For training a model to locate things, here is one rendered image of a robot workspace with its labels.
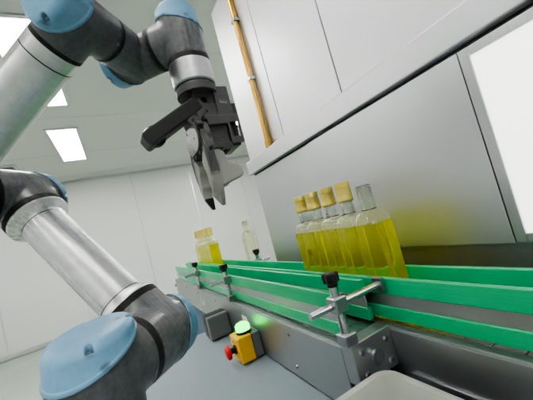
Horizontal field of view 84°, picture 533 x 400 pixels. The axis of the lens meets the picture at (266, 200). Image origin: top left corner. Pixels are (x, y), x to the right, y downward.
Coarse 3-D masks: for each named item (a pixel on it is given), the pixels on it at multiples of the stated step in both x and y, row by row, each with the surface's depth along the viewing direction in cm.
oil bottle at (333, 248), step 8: (336, 216) 68; (328, 224) 68; (328, 232) 68; (336, 232) 66; (328, 240) 69; (336, 240) 66; (328, 248) 69; (336, 248) 67; (328, 256) 70; (336, 256) 67; (336, 264) 68; (344, 264) 66; (344, 272) 66
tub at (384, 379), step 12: (384, 372) 47; (396, 372) 46; (360, 384) 46; (372, 384) 46; (384, 384) 47; (396, 384) 46; (408, 384) 44; (420, 384) 42; (348, 396) 44; (360, 396) 45; (372, 396) 45; (384, 396) 46; (396, 396) 46; (408, 396) 44; (420, 396) 42; (432, 396) 40; (444, 396) 39; (456, 396) 38
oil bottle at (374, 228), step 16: (368, 224) 57; (384, 224) 57; (368, 240) 58; (384, 240) 56; (368, 256) 59; (384, 256) 56; (400, 256) 57; (368, 272) 60; (384, 272) 56; (400, 272) 57
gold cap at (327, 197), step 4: (324, 188) 69; (328, 188) 69; (320, 192) 69; (324, 192) 69; (328, 192) 69; (332, 192) 69; (320, 196) 70; (324, 196) 69; (328, 196) 69; (332, 196) 69; (320, 200) 70; (324, 200) 69; (328, 200) 69; (332, 200) 69; (324, 204) 69; (328, 204) 69; (332, 204) 69
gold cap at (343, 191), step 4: (336, 184) 64; (340, 184) 64; (344, 184) 64; (348, 184) 64; (336, 188) 64; (340, 188) 64; (344, 188) 63; (348, 188) 64; (336, 192) 64; (340, 192) 64; (344, 192) 63; (348, 192) 64; (336, 196) 65; (340, 196) 64; (344, 196) 63; (348, 196) 63; (352, 196) 64; (340, 200) 64; (344, 200) 63; (348, 200) 63
